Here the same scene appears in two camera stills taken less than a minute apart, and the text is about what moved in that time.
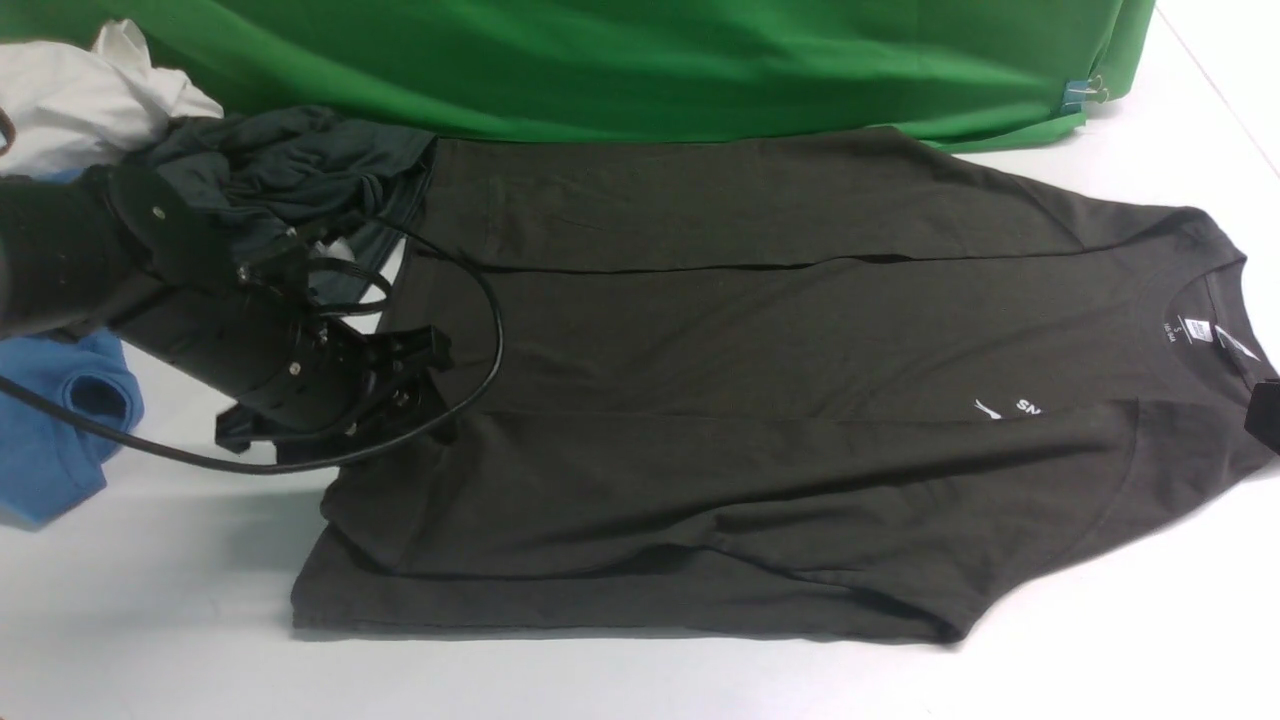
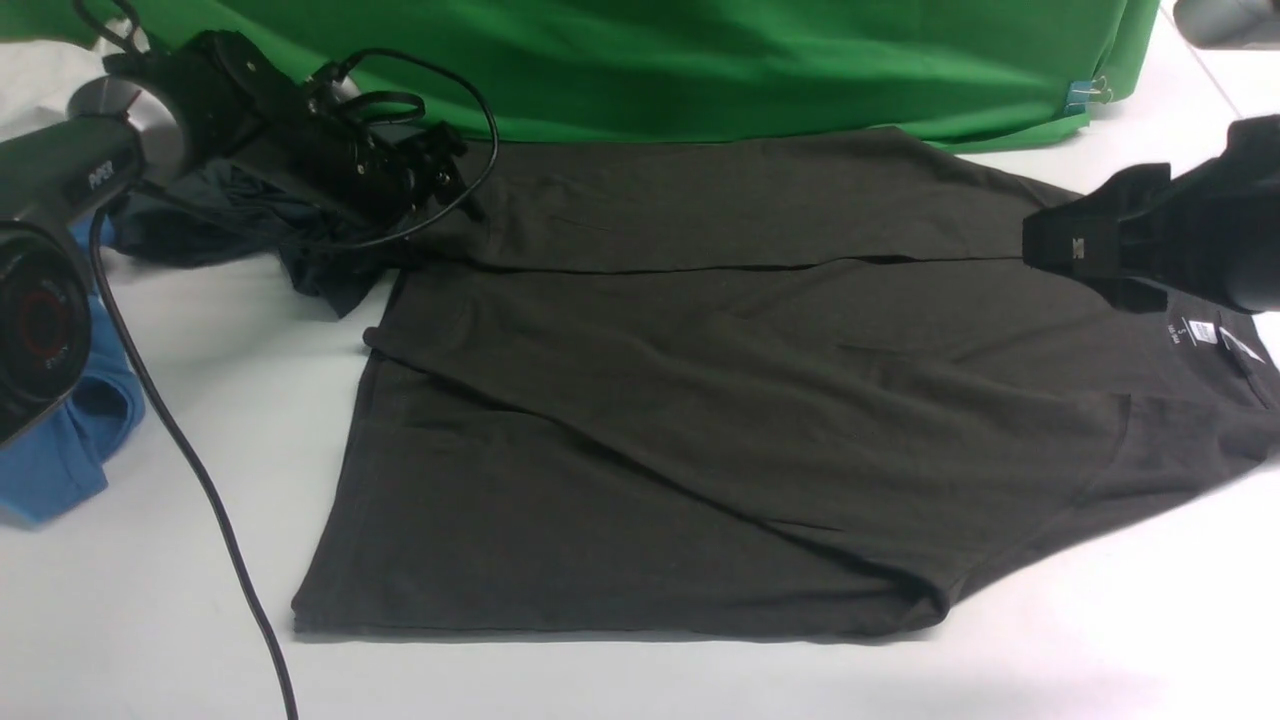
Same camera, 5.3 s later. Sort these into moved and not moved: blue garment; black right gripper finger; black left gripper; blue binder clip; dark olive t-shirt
Moved: black right gripper finger; black left gripper
Not moved: blue garment; blue binder clip; dark olive t-shirt
